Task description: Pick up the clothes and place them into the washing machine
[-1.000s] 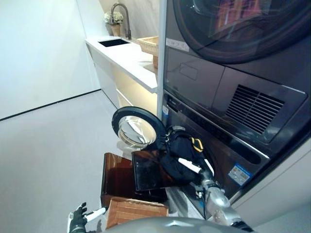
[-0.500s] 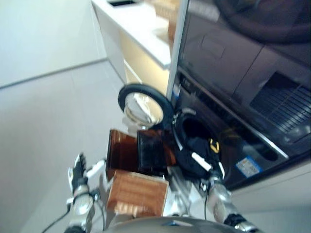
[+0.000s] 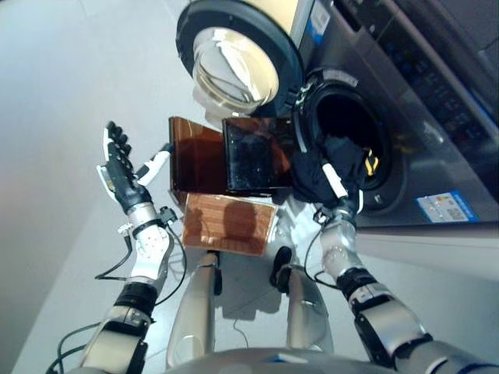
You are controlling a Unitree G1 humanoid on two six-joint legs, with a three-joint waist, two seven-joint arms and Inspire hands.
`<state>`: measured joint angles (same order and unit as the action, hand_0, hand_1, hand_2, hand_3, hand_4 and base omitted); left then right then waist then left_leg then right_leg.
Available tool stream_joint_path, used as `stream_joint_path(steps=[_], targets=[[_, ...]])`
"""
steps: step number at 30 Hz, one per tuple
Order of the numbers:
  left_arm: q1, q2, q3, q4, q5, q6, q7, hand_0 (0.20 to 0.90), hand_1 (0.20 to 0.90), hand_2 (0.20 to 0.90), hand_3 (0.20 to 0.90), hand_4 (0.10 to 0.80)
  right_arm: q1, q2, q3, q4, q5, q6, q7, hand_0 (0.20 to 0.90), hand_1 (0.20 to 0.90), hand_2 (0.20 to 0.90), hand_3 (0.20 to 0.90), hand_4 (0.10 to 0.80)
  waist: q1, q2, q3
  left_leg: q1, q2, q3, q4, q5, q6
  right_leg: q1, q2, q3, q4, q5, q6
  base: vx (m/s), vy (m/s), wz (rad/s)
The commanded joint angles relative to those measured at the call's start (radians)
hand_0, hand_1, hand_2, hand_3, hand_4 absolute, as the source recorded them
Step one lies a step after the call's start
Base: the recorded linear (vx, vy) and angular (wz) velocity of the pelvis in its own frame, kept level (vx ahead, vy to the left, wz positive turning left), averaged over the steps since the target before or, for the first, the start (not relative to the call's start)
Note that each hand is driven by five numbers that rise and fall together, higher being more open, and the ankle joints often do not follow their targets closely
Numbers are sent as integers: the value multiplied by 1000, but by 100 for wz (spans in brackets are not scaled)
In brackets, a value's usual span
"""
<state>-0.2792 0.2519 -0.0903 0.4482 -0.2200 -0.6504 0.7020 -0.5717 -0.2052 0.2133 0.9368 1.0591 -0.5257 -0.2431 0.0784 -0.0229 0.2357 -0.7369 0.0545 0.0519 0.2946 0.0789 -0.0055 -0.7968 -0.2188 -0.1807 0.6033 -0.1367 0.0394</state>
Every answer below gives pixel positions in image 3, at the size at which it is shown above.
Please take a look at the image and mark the round glass washing machine door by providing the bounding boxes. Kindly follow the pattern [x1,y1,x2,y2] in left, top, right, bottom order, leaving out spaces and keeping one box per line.
[175,0,306,117]

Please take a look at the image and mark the grey front-load washing machine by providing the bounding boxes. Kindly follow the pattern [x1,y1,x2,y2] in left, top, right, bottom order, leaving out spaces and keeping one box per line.
[290,0,499,229]

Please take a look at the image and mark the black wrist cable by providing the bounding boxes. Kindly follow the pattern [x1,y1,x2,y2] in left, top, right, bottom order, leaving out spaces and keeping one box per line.
[303,212,341,290]
[44,221,189,374]

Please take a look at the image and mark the glossy dark brown stool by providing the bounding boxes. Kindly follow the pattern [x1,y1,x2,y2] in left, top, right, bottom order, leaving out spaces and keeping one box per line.
[167,115,298,206]

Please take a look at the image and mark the white machine base plinth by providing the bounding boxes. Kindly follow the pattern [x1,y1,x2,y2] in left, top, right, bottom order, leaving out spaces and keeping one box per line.
[350,225,499,282]

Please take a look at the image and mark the black garment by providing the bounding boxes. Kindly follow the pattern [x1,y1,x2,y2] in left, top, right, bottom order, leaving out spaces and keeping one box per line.
[290,134,380,206]

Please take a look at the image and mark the blue and white energy label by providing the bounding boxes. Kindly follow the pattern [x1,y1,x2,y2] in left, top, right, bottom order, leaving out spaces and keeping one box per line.
[303,0,333,47]

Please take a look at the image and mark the square blue white sticker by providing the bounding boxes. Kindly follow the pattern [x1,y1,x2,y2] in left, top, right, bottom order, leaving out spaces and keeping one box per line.
[416,189,477,224]

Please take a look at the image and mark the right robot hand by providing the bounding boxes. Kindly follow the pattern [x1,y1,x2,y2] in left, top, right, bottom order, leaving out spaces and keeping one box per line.
[320,161,366,216]

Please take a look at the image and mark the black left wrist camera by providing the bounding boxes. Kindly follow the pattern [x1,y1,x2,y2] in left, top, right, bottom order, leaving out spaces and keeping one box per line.
[157,206,179,226]

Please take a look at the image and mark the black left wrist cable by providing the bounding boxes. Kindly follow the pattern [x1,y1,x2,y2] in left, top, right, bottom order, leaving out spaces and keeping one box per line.
[44,221,189,374]

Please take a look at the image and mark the orange woven wicker basket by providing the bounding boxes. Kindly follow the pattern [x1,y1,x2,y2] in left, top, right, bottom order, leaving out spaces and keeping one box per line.
[182,193,279,258]

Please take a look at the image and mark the grey robot torso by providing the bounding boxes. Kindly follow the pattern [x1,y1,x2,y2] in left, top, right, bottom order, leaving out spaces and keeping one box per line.
[163,347,395,374]

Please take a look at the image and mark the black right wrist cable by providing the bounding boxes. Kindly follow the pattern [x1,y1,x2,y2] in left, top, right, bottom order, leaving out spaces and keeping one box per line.
[303,212,341,290]

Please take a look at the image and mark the thin white floor cable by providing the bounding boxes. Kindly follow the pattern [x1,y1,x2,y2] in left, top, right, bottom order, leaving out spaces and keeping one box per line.
[167,249,251,348]

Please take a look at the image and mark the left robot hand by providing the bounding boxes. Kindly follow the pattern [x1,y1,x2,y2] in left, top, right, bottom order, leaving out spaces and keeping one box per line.
[96,121,174,216]

